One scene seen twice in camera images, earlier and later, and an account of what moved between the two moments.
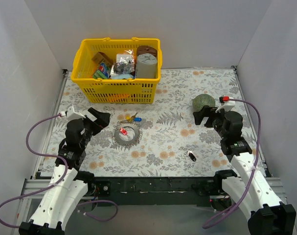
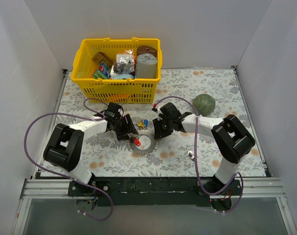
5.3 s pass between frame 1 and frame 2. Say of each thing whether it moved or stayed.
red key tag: moved
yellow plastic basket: stayed
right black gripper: moved
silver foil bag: stayed
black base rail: stayed
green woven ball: stayed
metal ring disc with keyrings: moved
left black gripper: moved
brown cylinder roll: stayed
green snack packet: stayed
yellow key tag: moved
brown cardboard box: stayed
